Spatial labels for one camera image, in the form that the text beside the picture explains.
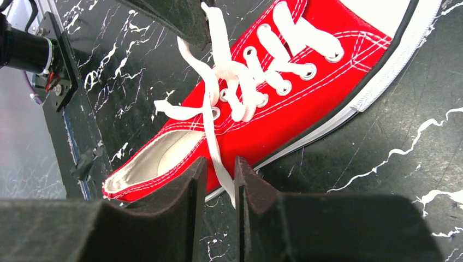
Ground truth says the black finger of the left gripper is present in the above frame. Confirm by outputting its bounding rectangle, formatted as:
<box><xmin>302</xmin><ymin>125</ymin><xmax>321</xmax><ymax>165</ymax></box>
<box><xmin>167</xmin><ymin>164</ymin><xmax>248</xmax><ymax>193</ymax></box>
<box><xmin>119</xmin><ymin>0</ymin><xmax>212</xmax><ymax>49</ymax></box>

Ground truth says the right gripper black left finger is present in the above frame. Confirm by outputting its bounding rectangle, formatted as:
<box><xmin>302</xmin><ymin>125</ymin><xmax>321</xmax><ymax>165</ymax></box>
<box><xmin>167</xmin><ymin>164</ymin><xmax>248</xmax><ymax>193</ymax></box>
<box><xmin>1</xmin><ymin>157</ymin><xmax>207</xmax><ymax>261</ymax></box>

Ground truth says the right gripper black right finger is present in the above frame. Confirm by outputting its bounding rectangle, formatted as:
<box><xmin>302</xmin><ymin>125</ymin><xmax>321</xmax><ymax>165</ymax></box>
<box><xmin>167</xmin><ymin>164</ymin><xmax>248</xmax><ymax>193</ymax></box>
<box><xmin>235</xmin><ymin>157</ymin><xmax>443</xmax><ymax>261</ymax></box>

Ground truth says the white shoelace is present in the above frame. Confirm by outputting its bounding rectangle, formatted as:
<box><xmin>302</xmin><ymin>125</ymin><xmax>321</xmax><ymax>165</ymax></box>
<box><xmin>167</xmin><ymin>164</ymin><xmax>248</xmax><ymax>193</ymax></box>
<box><xmin>155</xmin><ymin>1</ymin><xmax>345</xmax><ymax>202</ymax></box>

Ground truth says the red canvas sneaker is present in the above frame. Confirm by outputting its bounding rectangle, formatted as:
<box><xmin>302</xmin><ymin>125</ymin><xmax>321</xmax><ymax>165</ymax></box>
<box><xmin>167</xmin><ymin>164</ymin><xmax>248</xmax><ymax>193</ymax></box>
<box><xmin>102</xmin><ymin>1</ymin><xmax>441</xmax><ymax>202</ymax></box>

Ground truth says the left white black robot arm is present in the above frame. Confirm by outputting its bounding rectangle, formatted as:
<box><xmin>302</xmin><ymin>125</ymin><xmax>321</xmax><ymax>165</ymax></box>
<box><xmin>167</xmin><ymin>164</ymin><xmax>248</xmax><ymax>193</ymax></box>
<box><xmin>1</xmin><ymin>1</ymin><xmax>215</xmax><ymax>75</ymax></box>

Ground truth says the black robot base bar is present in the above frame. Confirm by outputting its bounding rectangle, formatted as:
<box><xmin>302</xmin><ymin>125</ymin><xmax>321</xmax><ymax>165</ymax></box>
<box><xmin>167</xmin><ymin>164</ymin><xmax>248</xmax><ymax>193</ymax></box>
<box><xmin>37</xmin><ymin>11</ymin><xmax>111</xmax><ymax>200</ymax></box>

